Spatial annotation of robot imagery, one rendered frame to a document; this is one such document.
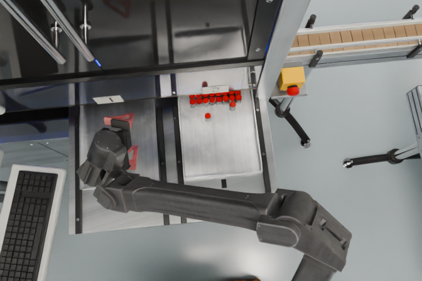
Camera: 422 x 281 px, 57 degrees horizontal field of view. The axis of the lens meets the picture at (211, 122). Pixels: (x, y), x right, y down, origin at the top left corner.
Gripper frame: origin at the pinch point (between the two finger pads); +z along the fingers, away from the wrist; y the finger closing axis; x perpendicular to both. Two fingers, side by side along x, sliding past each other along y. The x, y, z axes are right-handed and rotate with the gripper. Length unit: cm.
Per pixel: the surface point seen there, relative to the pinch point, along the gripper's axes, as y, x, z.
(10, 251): 50, -47, -9
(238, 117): 14.3, 17.7, 40.6
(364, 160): 71, 71, 114
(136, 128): 17.3, -15.1, 27.3
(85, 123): 16.1, -32.7, 23.0
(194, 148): 22.1, 5.6, 28.7
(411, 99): 28, 84, 107
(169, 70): -11.2, 4.1, 15.5
